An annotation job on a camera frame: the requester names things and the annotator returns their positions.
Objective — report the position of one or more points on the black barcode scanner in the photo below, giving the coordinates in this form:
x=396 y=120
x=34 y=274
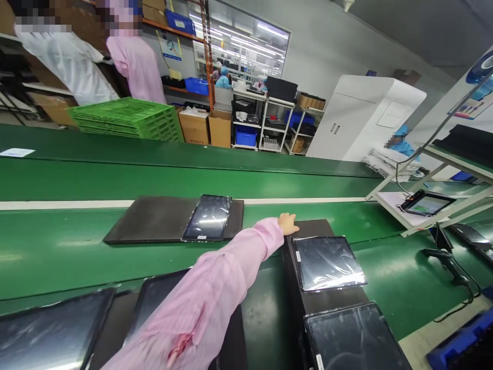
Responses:
x=448 y=262

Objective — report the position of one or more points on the cardboard box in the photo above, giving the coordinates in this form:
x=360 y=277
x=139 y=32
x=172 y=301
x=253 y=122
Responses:
x=220 y=129
x=194 y=127

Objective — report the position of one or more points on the black tablet with glossy screen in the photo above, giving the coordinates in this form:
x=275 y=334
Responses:
x=50 y=335
x=158 y=296

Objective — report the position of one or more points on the large window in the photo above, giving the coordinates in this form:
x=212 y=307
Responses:
x=246 y=42

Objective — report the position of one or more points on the roll of blue tape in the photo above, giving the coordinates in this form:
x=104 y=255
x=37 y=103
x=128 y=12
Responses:
x=479 y=69

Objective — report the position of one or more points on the black device with lit screen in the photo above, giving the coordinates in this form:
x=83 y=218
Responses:
x=429 y=203

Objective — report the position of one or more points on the person's left hand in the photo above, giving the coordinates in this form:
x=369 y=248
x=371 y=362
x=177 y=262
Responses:
x=288 y=222

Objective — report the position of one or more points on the black tray under tablets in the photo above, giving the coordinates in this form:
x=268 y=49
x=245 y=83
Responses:
x=111 y=331

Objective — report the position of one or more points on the blue plastic bin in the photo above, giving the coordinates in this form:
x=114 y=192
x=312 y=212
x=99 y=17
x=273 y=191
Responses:
x=462 y=343

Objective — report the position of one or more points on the stack of black foam sheets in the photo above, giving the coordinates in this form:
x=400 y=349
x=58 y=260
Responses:
x=466 y=144

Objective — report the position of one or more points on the white paper label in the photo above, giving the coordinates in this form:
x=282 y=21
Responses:
x=16 y=152

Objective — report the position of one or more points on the narrow black tablet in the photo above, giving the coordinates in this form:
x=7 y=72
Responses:
x=208 y=217

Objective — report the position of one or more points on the white workstation frame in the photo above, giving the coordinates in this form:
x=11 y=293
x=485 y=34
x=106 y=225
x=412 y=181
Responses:
x=443 y=154

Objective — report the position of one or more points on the long black tray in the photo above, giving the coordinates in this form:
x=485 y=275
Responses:
x=296 y=308

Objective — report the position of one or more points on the stack of green plastic trays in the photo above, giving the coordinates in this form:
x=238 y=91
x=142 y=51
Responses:
x=131 y=119

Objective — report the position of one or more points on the white cabinet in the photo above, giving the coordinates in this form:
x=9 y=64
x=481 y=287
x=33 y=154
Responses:
x=358 y=115

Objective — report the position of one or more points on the large wrapped black tablet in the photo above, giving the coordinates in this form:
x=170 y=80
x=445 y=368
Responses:
x=354 y=339

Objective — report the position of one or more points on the wide flat black tray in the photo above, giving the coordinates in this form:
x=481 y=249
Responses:
x=154 y=219

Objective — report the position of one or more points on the green conveyor belt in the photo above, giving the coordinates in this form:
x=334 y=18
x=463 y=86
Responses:
x=115 y=173

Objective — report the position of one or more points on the orange shelf rack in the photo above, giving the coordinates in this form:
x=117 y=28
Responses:
x=181 y=23

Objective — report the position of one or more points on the small wrapped black tablet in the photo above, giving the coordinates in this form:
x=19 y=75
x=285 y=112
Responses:
x=327 y=262

